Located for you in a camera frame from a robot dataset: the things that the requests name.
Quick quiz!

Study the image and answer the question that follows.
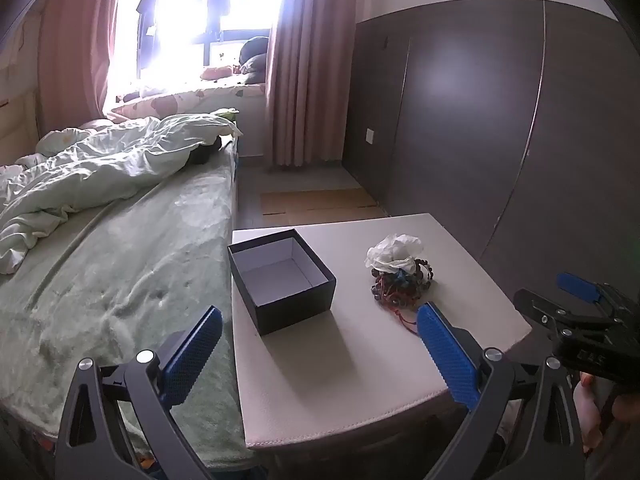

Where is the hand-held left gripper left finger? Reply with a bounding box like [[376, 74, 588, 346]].
[[54, 305, 223, 480]]

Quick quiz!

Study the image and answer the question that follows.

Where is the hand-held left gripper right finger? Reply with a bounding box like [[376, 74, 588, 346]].
[[416, 301, 586, 480]]

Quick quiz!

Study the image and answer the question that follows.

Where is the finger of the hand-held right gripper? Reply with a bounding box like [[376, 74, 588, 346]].
[[556, 272, 640, 321], [513, 287, 621, 343]]

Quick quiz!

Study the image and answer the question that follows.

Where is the pile of beaded bracelets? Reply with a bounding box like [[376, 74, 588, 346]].
[[370, 255, 435, 333]]

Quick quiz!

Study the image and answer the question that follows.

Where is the dark jewelry box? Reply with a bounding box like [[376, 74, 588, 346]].
[[227, 228, 337, 337]]

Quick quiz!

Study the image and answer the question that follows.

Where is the person's right hand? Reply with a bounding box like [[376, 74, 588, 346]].
[[572, 373, 640, 455]]

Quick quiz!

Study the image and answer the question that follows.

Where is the white side table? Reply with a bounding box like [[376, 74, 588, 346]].
[[231, 213, 532, 461]]

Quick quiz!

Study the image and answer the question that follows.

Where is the green bed blanket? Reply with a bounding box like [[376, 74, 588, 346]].
[[0, 140, 256, 466]]

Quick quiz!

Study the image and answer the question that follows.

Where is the white crumpled tissue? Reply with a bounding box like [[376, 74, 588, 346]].
[[365, 233, 426, 270]]

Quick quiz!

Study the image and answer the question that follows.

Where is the flat cardboard sheet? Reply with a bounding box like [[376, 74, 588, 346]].
[[261, 187, 388, 228]]

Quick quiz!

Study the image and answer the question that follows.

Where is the dark brown wardrobe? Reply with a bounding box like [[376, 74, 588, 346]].
[[342, 0, 640, 311]]

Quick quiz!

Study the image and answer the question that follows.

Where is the pale green duvet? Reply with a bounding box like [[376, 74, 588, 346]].
[[0, 112, 244, 275]]

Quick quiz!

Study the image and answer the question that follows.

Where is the small white printed pillow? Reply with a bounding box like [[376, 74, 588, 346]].
[[36, 127, 93, 157]]

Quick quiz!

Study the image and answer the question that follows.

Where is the long patterned pillow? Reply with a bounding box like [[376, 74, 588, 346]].
[[110, 82, 266, 121]]

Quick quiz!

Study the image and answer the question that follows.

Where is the pink cushion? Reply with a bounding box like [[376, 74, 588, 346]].
[[200, 64, 238, 81]]

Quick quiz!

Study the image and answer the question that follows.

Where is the pink curtain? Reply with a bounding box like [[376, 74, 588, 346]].
[[37, 0, 126, 136], [264, 0, 371, 168]]

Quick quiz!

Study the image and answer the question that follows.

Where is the dark cushion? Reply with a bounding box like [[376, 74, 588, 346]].
[[239, 36, 271, 85]]

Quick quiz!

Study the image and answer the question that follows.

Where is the light wooden cabinet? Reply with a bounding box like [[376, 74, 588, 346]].
[[0, 25, 41, 166]]

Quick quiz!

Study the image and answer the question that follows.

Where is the bright window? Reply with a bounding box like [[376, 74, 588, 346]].
[[107, 0, 288, 93]]

